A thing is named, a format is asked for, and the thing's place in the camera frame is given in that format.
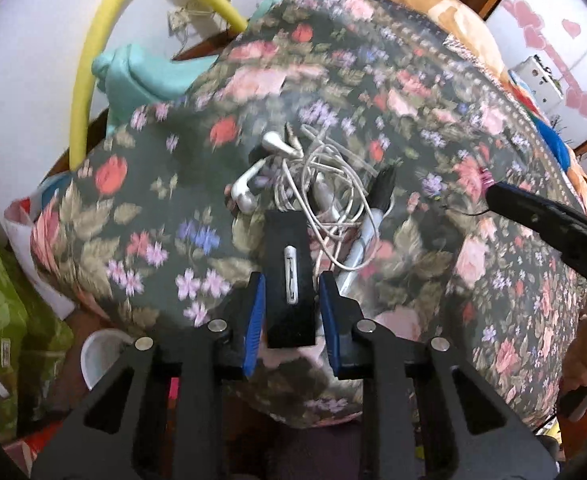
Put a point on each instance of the dark floral blanket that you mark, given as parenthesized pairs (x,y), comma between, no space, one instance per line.
(173,185)

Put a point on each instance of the silver trimmer pen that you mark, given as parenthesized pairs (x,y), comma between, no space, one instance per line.
(383,190)

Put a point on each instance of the black rectangular device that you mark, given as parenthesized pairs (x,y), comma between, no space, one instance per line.
(278,260)

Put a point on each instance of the white tangled earphones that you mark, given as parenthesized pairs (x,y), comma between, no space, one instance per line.
(246,195)

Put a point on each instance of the person's right hand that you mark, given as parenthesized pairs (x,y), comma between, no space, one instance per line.
(581,355)

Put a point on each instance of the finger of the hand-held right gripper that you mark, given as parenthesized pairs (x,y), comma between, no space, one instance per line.
(528,210)

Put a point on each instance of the white wall socket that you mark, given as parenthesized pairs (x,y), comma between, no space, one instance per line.
(177,21)

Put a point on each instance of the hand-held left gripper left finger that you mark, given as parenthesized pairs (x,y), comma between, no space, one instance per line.
(254,325)

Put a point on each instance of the white wardrobe with heart stickers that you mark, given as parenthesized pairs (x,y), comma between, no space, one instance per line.
(553,50)

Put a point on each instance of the red patterned cloth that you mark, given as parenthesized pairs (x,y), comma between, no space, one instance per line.
(28,447)

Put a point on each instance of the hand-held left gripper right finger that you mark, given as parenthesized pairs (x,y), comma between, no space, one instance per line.
(331,325)

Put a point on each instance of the orange colourful blanket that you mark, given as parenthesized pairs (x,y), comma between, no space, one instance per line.
(453,15)

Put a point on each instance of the white plastic bag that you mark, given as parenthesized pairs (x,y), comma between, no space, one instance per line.
(18,225)

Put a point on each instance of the yellow foam tube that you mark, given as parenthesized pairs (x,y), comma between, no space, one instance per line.
(80,100)

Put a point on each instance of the teal cloth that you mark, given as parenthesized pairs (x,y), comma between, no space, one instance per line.
(143,75)

